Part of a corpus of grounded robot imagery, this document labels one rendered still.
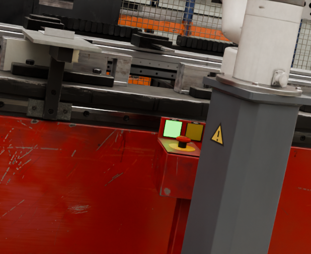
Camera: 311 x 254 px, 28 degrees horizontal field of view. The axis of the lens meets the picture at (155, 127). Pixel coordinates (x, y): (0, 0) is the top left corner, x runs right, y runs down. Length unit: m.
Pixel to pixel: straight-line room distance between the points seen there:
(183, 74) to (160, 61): 0.26
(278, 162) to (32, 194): 0.78
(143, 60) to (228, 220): 1.00
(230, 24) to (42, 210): 0.76
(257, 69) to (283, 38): 0.08
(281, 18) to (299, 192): 0.94
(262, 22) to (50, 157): 0.79
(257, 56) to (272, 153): 0.21
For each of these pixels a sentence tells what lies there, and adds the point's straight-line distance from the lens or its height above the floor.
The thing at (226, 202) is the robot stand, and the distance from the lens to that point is 1.36.
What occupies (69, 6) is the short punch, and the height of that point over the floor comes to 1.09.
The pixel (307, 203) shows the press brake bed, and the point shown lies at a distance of 2.20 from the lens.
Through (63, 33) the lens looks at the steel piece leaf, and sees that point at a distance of 1.83.
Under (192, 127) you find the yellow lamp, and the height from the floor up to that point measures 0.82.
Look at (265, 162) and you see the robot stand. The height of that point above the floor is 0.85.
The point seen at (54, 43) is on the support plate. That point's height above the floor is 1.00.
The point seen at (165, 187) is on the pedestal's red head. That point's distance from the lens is 1.63.
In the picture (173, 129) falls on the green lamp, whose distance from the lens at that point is 1.76.
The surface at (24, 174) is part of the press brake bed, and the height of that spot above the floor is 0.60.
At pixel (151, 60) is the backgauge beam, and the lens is 2.26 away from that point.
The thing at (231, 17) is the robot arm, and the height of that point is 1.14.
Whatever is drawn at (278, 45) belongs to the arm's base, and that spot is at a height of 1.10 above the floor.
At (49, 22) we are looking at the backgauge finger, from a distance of 2.11.
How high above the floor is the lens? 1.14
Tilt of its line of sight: 11 degrees down
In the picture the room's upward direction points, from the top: 10 degrees clockwise
